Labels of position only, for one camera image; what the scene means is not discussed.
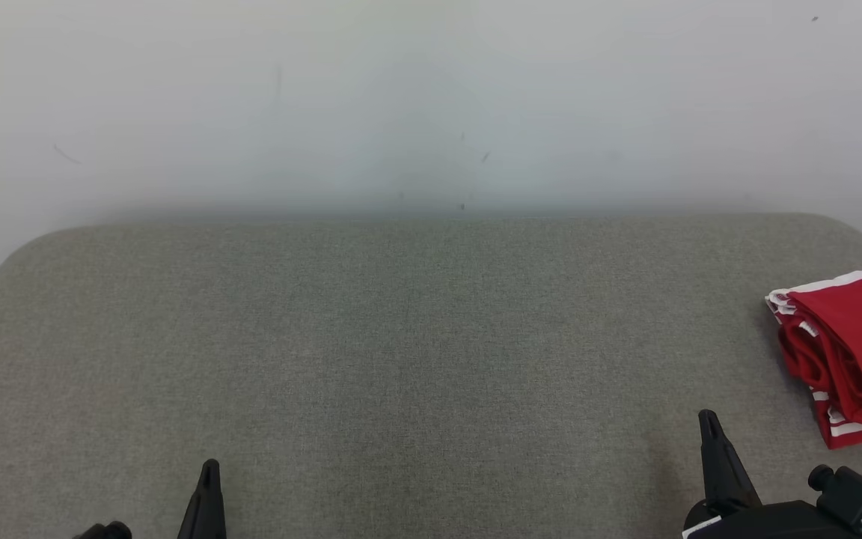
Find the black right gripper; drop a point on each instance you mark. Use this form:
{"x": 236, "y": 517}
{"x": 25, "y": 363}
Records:
{"x": 768, "y": 524}

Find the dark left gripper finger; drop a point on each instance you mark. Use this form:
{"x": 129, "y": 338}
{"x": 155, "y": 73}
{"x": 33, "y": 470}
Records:
{"x": 205, "y": 509}

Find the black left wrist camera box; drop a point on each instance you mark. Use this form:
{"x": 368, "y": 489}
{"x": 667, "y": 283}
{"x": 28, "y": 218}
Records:
{"x": 105, "y": 531}

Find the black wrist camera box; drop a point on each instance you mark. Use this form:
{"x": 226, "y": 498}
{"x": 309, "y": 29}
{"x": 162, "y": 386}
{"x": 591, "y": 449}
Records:
{"x": 105, "y": 531}
{"x": 854, "y": 494}

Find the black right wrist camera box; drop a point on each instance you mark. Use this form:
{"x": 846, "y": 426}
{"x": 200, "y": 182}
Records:
{"x": 854, "y": 494}

